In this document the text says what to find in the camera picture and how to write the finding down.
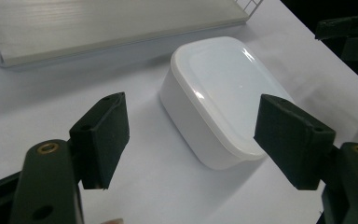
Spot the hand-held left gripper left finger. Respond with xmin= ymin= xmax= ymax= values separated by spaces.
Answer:
xmin=68 ymin=91 xmax=131 ymax=191

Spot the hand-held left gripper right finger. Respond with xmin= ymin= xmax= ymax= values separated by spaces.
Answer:
xmin=253 ymin=93 xmax=337 ymax=191

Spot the white square bowl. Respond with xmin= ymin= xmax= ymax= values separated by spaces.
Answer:
xmin=158 ymin=35 xmax=296 ymax=172

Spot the white wire two-tier rack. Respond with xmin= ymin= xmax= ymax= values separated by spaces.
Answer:
xmin=0 ymin=0 xmax=265 ymax=70

